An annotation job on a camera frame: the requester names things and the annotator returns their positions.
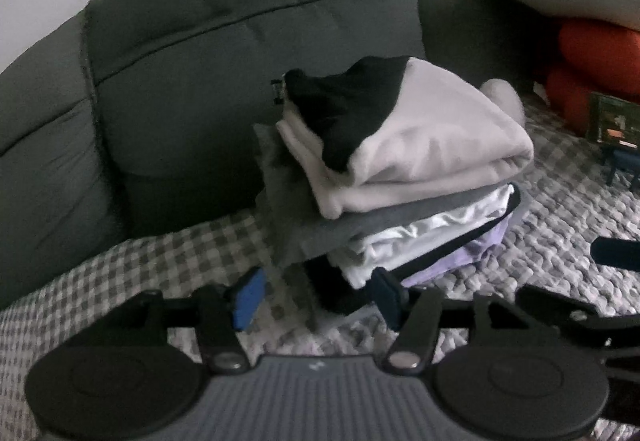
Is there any blue phone stand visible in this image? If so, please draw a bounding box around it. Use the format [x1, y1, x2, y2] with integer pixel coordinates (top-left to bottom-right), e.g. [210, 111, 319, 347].
[604, 146, 640, 186]

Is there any grey folded garment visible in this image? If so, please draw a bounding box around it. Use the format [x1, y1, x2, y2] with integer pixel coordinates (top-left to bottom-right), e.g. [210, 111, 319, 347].
[252, 123, 511, 268]

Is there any white folded garment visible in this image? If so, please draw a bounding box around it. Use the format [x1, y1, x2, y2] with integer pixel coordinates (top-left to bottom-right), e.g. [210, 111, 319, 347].
[327, 183, 516, 289]

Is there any grey checked blanket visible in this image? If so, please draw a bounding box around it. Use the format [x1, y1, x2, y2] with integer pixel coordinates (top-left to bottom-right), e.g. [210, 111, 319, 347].
[0, 93, 640, 441]

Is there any black folded garment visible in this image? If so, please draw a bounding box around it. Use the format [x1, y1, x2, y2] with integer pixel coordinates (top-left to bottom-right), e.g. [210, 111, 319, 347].
[305, 183, 522, 314]

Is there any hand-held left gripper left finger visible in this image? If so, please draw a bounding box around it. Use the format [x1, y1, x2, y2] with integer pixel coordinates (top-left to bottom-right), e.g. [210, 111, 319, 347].
[117, 266, 268, 374]

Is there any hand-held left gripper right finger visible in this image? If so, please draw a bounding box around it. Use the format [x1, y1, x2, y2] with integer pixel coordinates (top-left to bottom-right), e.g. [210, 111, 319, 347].
[371, 267, 556, 374]

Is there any grey sofa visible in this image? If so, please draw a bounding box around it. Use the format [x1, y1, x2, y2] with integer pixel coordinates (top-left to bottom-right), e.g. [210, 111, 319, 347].
[0, 0, 640, 309]

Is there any smartphone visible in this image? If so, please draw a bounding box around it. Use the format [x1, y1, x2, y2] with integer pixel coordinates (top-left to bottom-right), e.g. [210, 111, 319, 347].
[585, 92, 640, 146]

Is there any white plush toy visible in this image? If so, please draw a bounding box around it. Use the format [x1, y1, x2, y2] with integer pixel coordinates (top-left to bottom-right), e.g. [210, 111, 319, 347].
[480, 78, 526, 126]

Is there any cream printed t-shirt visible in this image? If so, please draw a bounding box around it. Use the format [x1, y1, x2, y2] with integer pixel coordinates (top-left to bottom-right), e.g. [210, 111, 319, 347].
[276, 58, 535, 219]

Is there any orange knot cushion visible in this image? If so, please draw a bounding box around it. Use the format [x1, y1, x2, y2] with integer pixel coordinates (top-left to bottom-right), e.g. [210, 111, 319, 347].
[532, 18, 640, 136]

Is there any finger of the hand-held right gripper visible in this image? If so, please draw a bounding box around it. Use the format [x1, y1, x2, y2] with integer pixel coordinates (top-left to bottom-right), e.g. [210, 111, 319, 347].
[590, 236, 640, 268]
[515, 285, 640, 352]

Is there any lilac folded garment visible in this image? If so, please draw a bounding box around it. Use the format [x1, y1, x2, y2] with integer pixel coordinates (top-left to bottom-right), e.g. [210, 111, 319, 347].
[402, 221, 508, 289]

